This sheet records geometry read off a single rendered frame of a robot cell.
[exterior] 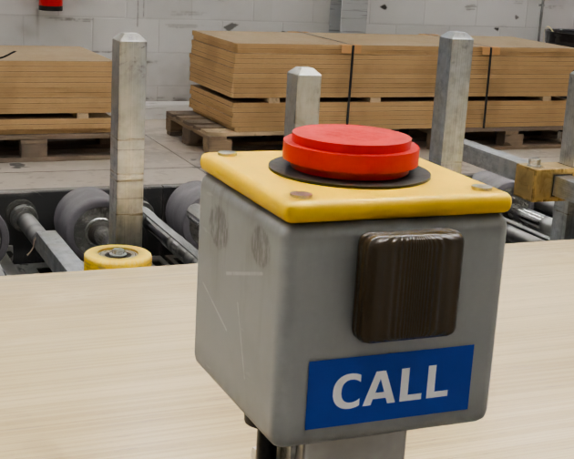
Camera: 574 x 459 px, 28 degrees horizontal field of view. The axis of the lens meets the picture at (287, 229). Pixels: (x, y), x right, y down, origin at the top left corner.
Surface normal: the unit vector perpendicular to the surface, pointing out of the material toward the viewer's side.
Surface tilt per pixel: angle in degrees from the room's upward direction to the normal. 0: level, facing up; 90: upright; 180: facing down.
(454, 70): 90
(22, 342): 0
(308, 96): 90
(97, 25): 90
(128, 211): 90
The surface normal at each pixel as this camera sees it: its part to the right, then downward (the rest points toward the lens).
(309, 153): -0.61, 0.17
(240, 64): 0.40, 0.25
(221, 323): -0.92, 0.05
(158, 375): 0.06, -0.97
